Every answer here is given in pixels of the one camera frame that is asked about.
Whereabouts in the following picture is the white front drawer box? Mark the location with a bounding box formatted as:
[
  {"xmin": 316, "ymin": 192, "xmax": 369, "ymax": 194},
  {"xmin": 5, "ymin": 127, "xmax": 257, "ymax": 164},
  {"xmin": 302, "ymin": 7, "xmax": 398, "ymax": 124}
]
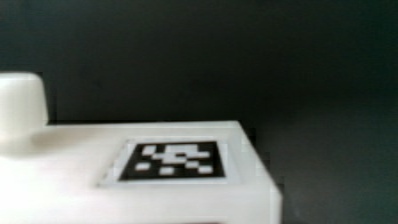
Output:
[{"xmin": 0, "ymin": 72, "xmax": 282, "ymax": 224}]

